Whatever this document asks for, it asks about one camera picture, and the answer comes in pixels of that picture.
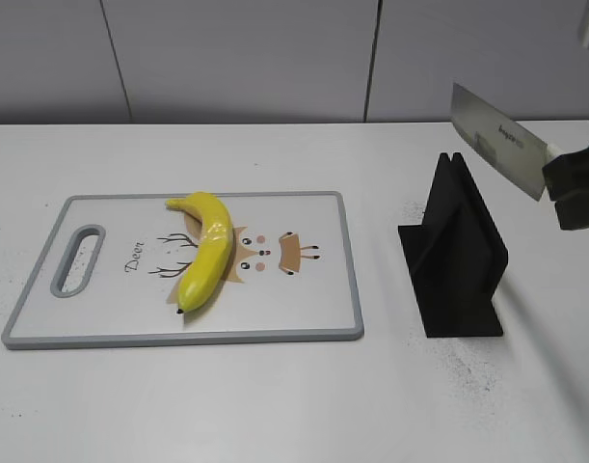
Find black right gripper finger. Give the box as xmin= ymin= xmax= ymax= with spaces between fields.
xmin=542 ymin=146 xmax=589 ymax=231

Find white-handled cleaver knife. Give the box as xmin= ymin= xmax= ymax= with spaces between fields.
xmin=450 ymin=83 xmax=561 ymax=202

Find yellow plastic banana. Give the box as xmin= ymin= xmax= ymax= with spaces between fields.
xmin=166 ymin=192 xmax=233 ymax=313

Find black knife stand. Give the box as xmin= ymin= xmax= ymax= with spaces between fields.
xmin=398 ymin=152 xmax=508 ymax=338

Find white deer cutting board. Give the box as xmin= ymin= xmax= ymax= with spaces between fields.
xmin=1 ymin=191 xmax=363 ymax=349

